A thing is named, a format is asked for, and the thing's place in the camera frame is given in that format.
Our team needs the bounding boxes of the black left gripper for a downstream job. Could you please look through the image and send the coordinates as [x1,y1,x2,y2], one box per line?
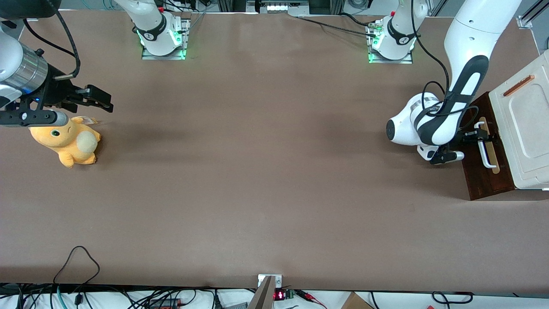
[441,127,501,154]

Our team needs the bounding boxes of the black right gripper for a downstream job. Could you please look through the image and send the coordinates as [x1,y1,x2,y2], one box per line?
[36,64,114,113]

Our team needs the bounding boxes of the white drawer handle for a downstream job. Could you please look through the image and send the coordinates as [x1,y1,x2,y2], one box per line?
[474,121,498,169]

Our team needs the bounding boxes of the light wooden handle plate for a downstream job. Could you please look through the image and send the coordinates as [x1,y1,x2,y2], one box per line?
[478,117,501,175]

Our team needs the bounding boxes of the dark brown wooden drawer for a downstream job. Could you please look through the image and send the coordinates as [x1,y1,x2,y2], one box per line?
[458,91,516,201]

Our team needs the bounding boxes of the yellow plush toy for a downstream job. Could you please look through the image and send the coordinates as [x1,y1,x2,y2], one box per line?
[29,116,102,169]

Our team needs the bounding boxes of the brown cardboard piece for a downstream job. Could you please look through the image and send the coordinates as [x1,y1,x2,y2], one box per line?
[341,292,374,309]

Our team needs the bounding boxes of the white power strip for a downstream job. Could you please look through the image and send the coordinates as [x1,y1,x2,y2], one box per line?
[259,1,310,14]

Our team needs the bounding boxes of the black orange device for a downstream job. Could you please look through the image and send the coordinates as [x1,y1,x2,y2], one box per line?
[148,298,186,309]

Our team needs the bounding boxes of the grey metal bar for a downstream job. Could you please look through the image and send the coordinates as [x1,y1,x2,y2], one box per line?
[247,276,275,309]

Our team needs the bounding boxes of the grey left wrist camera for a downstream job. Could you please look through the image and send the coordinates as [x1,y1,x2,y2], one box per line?
[430,150,465,166]

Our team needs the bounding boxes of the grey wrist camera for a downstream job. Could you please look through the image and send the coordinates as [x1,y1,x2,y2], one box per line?
[0,109,69,127]
[430,150,465,166]

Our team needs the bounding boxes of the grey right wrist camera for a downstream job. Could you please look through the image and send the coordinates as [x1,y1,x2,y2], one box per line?
[0,109,69,127]

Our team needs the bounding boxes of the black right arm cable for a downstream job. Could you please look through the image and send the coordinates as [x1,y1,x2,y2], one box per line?
[21,9,82,82]

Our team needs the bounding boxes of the orange wooden cabinet handle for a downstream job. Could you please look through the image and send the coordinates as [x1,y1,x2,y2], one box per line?
[503,75,536,97]

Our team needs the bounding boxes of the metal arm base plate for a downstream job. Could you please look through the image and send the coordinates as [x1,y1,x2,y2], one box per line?
[367,21,415,65]
[141,17,192,61]

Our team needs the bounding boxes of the aluminium frame profile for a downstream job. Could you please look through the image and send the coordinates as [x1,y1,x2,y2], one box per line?
[516,0,549,30]

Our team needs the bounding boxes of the black looped cable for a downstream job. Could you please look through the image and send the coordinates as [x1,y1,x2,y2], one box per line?
[52,245,101,306]
[431,291,475,306]

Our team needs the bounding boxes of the thick black table cable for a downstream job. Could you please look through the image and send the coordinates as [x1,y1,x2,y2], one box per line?
[339,12,379,29]

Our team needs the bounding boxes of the thin black table cable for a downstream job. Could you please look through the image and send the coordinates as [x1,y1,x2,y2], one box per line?
[288,15,379,36]

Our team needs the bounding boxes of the black cable bundle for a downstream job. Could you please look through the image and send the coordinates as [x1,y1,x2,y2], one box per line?
[0,283,258,309]

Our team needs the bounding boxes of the red clip wires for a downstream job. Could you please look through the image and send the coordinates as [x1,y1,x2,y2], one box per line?
[295,290,328,309]

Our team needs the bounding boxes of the silver clamp bracket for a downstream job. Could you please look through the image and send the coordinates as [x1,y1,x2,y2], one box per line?
[257,274,284,289]

